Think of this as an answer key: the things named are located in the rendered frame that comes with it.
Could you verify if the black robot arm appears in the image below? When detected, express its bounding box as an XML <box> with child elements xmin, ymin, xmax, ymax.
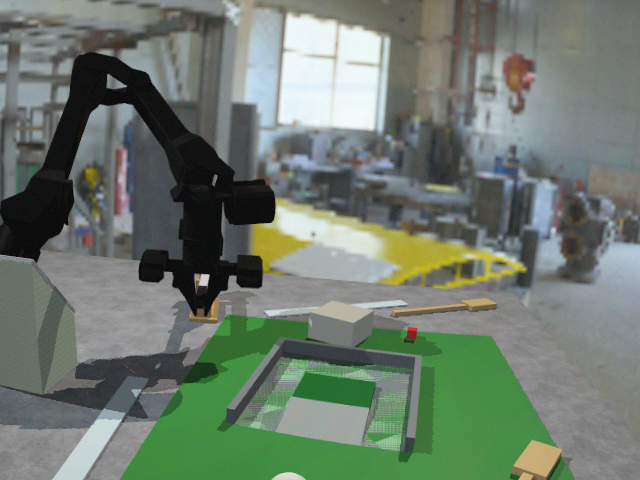
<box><xmin>0</xmin><ymin>52</ymin><xmax>275</xmax><ymax>264</ymax></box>

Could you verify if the white ball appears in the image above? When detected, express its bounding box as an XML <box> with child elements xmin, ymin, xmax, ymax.
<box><xmin>272</xmin><ymin>472</ymin><xmax>305</xmax><ymax>480</ymax></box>

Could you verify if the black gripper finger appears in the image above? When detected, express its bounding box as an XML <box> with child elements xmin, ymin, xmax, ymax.
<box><xmin>172</xmin><ymin>273</ymin><xmax>197</xmax><ymax>316</ymax></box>
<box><xmin>204</xmin><ymin>276</ymin><xmax>228</xmax><ymax>317</ymax></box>

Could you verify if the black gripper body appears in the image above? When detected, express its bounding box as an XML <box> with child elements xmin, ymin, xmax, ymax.
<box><xmin>139</xmin><ymin>227</ymin><xmax>263</xmax><ymax>289</ymax></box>

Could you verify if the green flat mat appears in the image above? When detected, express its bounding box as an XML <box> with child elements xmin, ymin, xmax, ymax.
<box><xmin>120</xmin><ymin>315</ymin><xmax>556</xmax><ymax>480</ymax></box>

